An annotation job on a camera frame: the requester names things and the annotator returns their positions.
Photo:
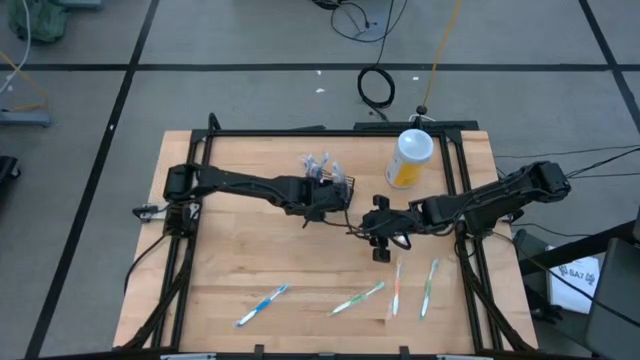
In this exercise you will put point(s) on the black aluminium table frame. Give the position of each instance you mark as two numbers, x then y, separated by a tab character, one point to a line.
325	133

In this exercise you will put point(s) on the black chair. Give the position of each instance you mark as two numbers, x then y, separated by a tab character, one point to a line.
615	300

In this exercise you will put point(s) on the black metal bar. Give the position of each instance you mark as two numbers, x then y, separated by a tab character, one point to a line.
575	247

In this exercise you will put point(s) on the green bag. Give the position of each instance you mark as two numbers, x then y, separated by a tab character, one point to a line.
40	20

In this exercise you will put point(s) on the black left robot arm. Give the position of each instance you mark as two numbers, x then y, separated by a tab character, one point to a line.
240	180

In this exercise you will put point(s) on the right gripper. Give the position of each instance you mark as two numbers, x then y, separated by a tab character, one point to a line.
392	222

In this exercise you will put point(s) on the black floor object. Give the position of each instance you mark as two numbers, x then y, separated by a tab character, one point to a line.
7	167

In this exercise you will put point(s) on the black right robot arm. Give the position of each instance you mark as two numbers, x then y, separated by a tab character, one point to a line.
500	197

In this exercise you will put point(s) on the black frame clip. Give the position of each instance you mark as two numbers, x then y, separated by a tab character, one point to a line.
258	351
404	352

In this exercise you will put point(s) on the white printed box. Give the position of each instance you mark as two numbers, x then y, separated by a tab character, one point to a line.
570	290

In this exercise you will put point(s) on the orange toothbrush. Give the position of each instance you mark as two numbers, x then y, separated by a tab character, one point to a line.
396	287

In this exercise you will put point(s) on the black mount knob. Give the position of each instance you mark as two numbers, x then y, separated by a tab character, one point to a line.
422	110

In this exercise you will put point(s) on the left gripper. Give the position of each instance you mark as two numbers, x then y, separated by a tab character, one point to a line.
300	195

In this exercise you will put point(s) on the white yellow wipes canister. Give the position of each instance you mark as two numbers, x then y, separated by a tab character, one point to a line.
412	150

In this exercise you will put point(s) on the grey metal bar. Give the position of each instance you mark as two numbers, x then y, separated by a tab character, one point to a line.
25	119

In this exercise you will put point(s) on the green toothbrush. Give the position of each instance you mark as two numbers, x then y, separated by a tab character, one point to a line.
429	289
357	298

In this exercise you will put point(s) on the white metal bracket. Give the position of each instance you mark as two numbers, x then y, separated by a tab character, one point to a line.
187	356
465	357

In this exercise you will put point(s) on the silver arm base bracket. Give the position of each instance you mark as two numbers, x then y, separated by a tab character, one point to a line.
147	212

